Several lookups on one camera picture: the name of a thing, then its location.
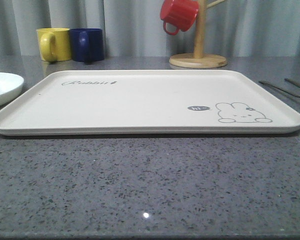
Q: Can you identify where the silver metal fork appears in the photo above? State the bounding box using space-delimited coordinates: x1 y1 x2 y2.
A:
259 80 300 98

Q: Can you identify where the white round plate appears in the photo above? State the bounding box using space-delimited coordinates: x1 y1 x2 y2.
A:
0 72 24 106

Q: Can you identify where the wooden mug tree stand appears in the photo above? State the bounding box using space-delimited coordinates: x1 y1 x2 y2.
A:
169 0 228 69

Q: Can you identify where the beige rabbit serving tray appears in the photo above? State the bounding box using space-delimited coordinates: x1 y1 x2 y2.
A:
0 70 300 136

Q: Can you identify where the grey curtain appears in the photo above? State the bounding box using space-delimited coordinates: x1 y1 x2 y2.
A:
0 0 300 57

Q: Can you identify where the dark blue mug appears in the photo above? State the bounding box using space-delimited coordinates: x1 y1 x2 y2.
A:
69 28 105 62

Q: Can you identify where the red mug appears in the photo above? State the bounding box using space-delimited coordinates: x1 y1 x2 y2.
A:
160 0 199 36

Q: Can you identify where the yellow mug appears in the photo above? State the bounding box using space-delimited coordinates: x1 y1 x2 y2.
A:
36 28 72 62

